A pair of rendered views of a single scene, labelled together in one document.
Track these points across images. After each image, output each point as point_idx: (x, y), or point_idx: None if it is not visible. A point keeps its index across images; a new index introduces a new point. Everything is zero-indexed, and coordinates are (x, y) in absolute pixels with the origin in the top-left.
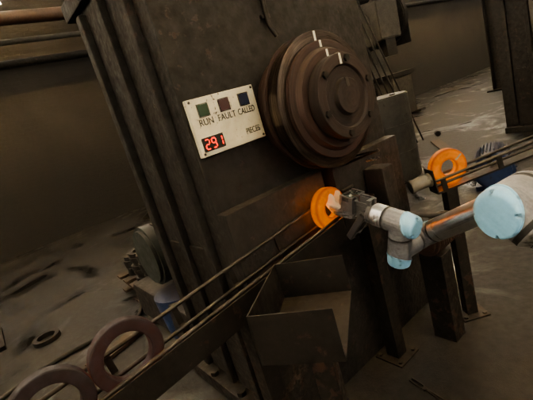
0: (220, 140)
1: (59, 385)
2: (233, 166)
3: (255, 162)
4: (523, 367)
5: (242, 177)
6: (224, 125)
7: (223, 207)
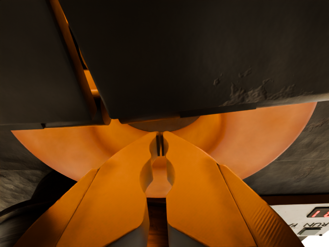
0: (319, 213)
1: None
2: (318, 178)
3: (270, 175)
4: None
5: (319, 162)
6: (295, 220)
7: None
